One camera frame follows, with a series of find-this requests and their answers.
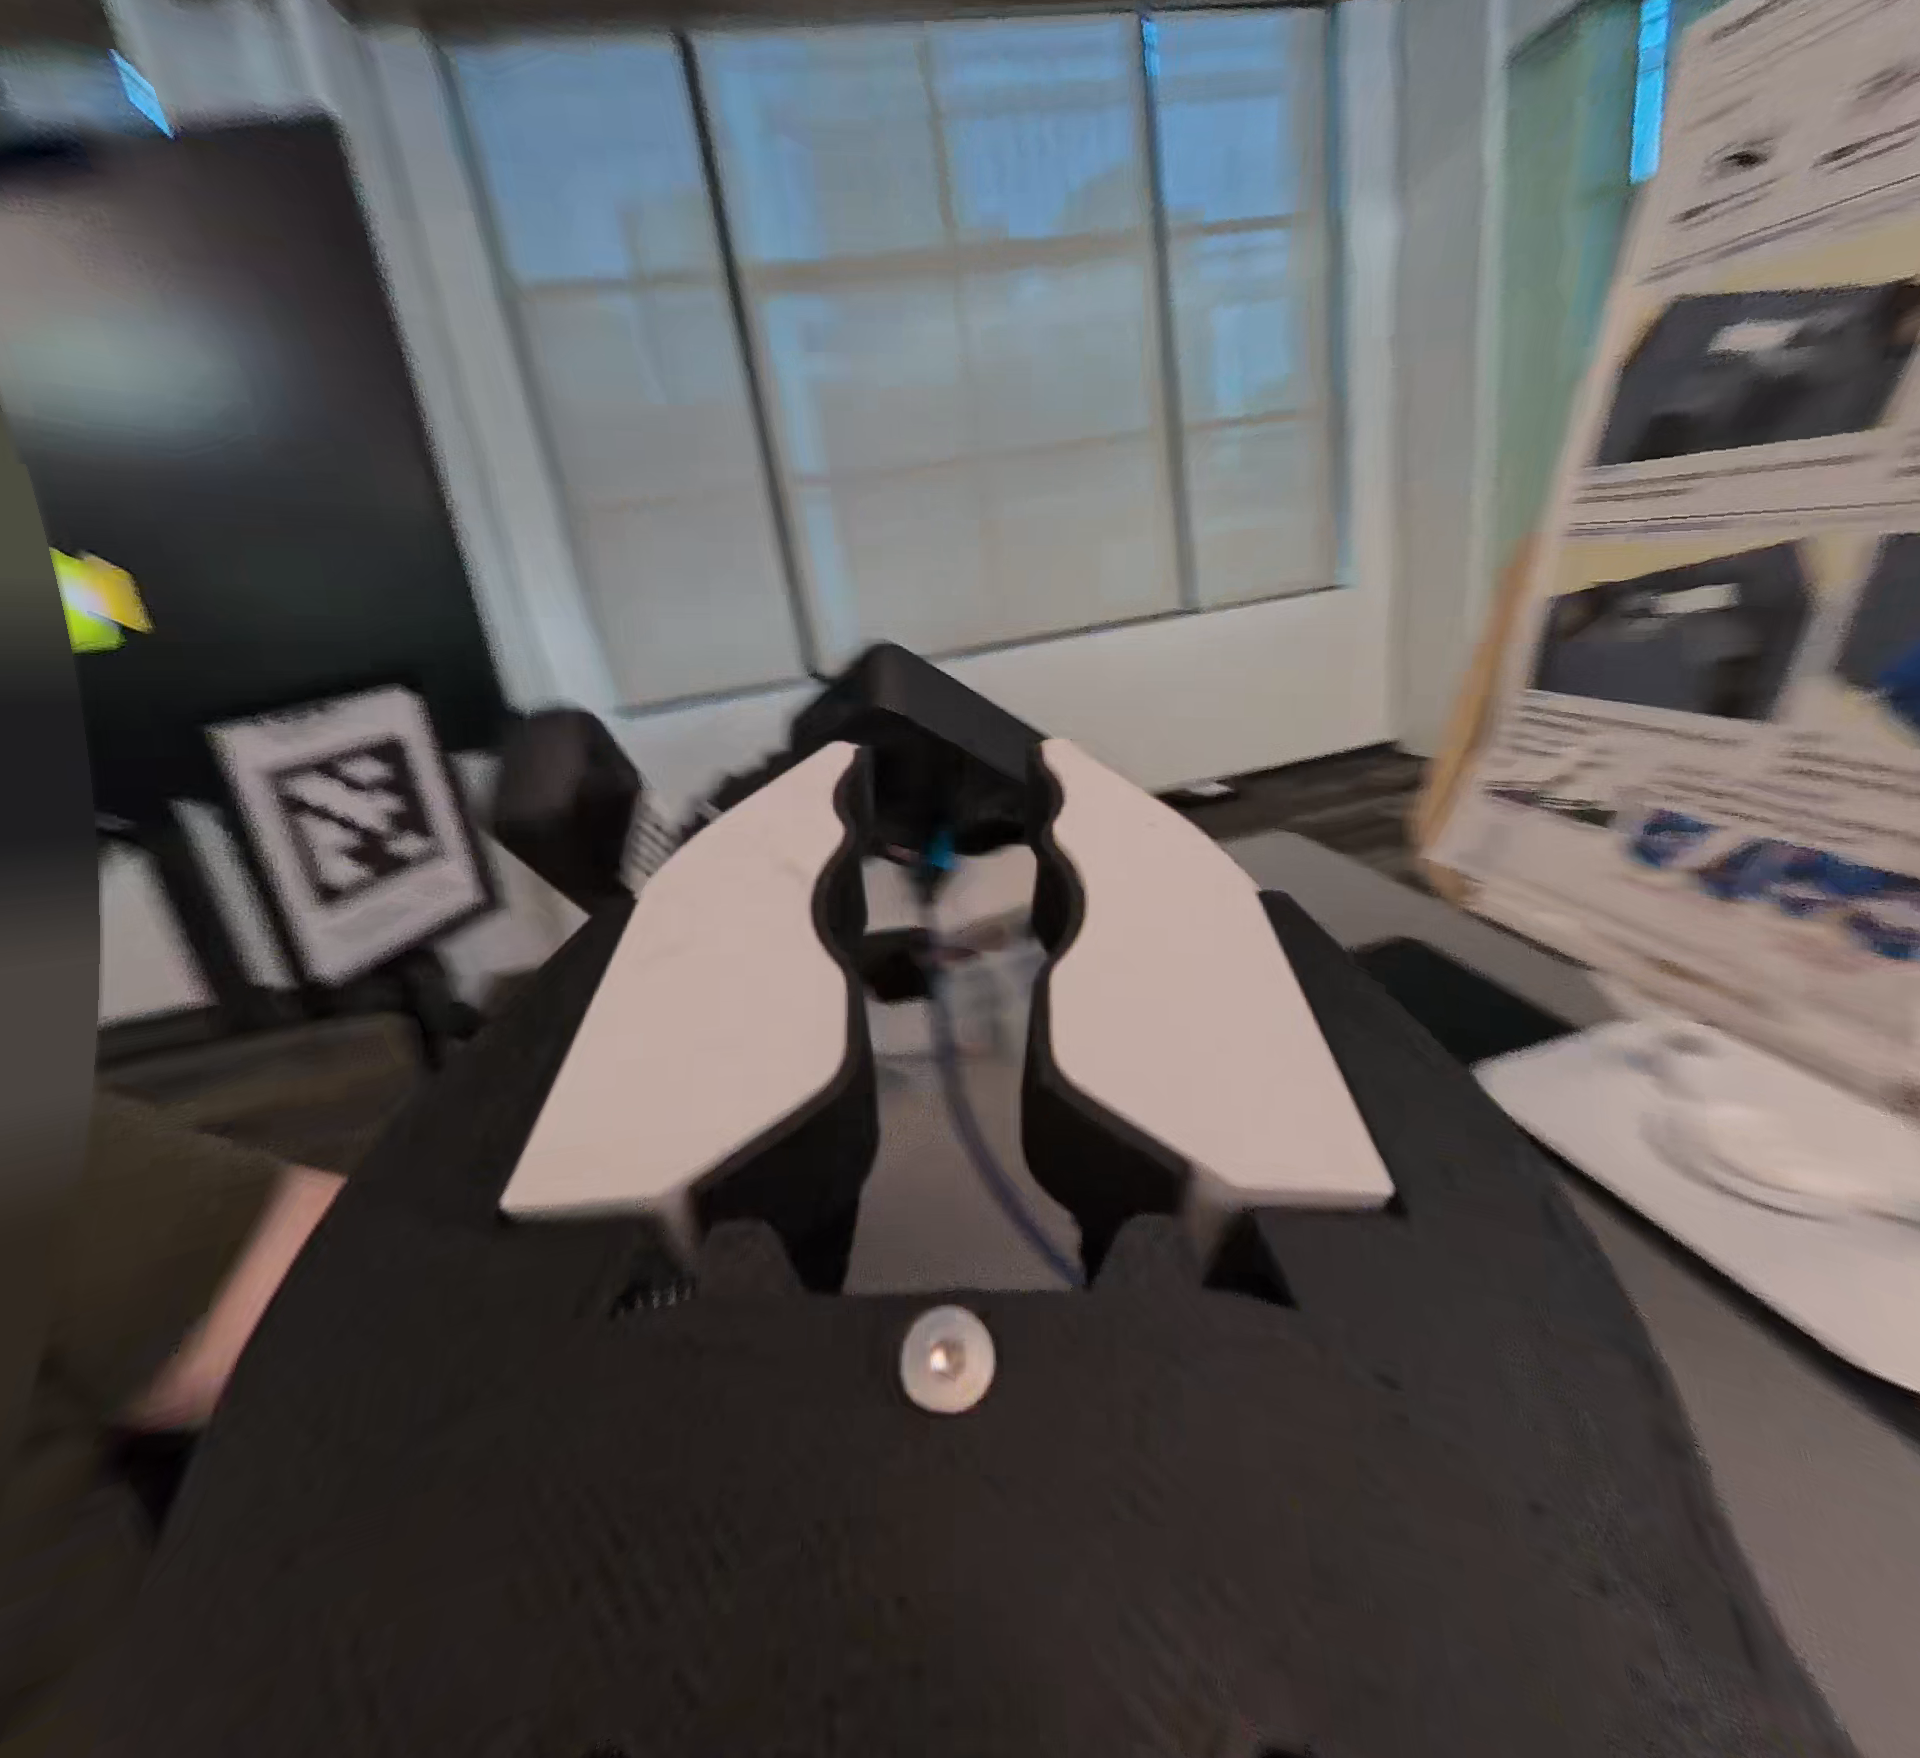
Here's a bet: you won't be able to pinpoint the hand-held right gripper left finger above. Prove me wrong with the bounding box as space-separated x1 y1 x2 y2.
499 741 880 1283

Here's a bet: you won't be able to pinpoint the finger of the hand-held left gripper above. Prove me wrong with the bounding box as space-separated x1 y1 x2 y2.
878 940 1041 1058

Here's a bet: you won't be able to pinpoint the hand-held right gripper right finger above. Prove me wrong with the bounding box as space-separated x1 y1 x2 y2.
1026 737 1397 1272

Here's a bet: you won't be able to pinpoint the dark cable light-blue plugs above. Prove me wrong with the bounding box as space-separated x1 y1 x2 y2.
900 830 1092 1291

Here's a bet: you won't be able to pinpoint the black usb hub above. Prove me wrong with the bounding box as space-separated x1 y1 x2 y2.
793 643 1053 875

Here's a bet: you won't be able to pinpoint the person's left forearm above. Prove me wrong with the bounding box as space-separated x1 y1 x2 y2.
125 1164 351 1433

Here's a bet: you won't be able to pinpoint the framed fiducial tag sign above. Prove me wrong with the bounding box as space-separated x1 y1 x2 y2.
204 683 501 989

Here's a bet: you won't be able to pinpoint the white stand base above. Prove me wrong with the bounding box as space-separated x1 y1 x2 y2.
1476 1015 1920 1396

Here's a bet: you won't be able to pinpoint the frosted glass window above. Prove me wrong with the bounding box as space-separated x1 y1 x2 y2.
441 6 1348 714

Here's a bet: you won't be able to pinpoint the printed instruction sheet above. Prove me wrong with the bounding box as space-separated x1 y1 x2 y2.
1462 0 1920 1103

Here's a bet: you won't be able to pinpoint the black wall monitor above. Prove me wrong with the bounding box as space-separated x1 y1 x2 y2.
0 115 506 832

